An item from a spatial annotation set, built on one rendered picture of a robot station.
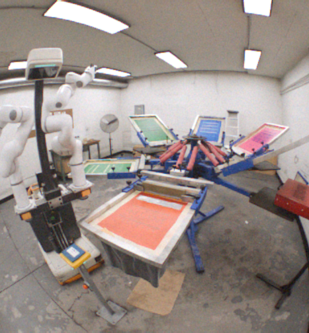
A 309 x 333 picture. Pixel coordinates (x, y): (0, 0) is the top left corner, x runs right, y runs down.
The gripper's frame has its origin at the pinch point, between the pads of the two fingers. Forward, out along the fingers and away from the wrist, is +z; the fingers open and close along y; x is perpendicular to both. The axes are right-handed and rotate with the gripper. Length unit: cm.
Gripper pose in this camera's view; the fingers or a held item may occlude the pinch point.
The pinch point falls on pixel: (94, 70)
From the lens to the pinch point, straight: 130.5
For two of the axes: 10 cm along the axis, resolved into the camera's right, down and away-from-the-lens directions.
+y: -1.6, 6.2, 7.7
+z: 0.3, -7.8, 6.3
